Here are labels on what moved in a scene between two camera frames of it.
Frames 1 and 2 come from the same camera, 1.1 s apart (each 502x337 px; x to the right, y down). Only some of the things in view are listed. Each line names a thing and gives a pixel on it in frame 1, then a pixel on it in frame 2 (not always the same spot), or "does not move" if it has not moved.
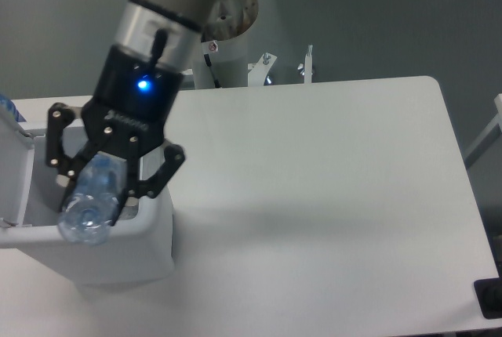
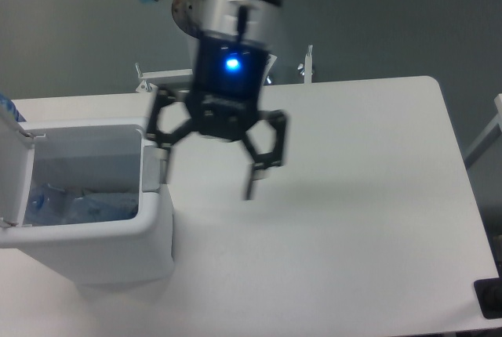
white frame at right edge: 493,132 does not move
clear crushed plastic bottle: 87,215 to 50,204
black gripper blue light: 133,98 to 223,96
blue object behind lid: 8,103 does not move
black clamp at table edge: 489,292 does not move
